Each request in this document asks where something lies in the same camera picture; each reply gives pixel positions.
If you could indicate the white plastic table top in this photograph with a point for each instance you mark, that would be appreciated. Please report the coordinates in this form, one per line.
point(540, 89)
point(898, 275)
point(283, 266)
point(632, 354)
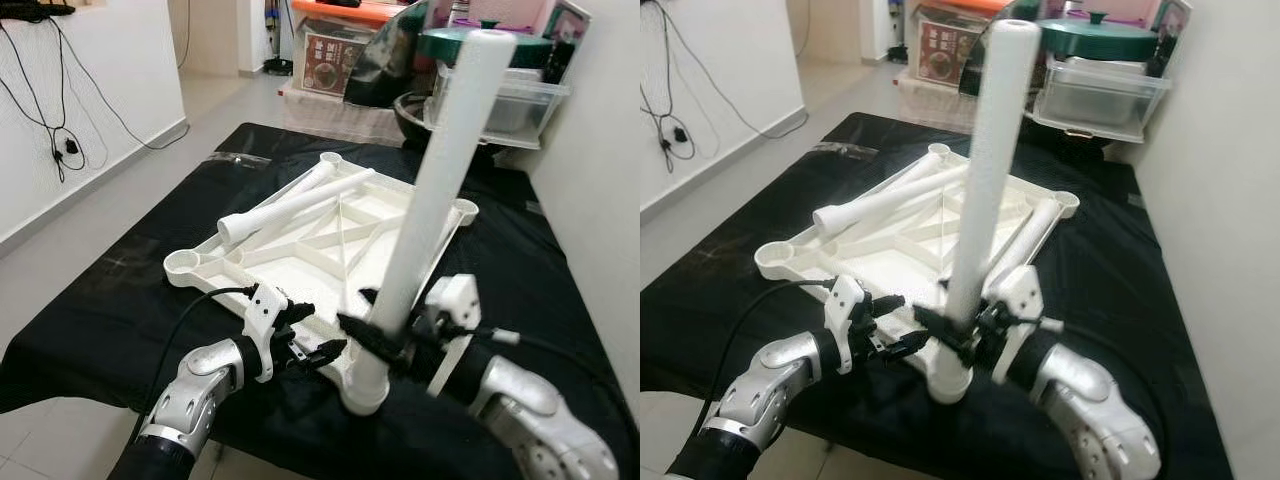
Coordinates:
point(900, 265)
point(300, 270)

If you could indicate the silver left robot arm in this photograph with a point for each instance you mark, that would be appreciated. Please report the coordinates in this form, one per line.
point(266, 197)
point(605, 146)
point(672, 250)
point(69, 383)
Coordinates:
point(770, 385)
point(195, 390)

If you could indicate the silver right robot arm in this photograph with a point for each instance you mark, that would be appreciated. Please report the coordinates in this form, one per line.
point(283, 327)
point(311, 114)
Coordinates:
point(1095, 410)
point(540, 420)

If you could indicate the clear crinkled tape strip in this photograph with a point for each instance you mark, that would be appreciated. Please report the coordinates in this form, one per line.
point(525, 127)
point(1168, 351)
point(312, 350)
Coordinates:
point(240, 160)
point(855, 150)

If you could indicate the beige patterned cloth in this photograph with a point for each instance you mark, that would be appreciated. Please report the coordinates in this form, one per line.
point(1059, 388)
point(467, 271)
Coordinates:
point(940, 108)
point(335, 118)

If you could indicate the black round wok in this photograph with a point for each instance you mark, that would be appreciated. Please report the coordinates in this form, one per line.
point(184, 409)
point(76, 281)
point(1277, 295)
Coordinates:
point(408, 115)

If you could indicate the black glossy bag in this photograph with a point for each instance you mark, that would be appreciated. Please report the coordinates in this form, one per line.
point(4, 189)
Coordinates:
point(975, 65)
point(385, 65)

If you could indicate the dark floor mop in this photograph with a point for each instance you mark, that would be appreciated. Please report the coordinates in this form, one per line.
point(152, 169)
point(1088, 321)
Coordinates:
point(897, 54)
point(278, 67)

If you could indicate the clear plastic storage box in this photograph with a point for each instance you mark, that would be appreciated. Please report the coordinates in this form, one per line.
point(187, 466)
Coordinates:
point(1100, 100)
point(530, 110)

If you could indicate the green round pot lid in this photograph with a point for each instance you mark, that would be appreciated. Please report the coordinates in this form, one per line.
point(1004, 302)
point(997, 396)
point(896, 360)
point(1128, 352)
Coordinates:
point(1100, 40)
point(440, 48)

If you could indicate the black power adapter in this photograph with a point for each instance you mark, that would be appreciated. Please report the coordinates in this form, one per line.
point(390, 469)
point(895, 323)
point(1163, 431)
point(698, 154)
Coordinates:
point(70, 147)
point(681, 134)

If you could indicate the orange plastic lid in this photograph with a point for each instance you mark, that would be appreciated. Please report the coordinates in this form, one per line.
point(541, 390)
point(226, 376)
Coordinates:
point(970, 6)
point(350, 12)

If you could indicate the small black flat item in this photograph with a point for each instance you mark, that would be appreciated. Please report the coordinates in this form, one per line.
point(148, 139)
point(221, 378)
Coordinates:
point(342, 4)

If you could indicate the pink plastic container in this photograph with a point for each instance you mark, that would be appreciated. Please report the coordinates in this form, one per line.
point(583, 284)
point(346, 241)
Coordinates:
point(510, 12)
point(1120, 10)

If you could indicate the black router box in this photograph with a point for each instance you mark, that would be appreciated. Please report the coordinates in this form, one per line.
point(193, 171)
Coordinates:
point(35, 10)

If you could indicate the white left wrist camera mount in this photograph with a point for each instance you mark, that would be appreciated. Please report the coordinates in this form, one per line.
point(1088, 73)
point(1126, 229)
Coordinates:
point(262, 320)
point(845, 310)

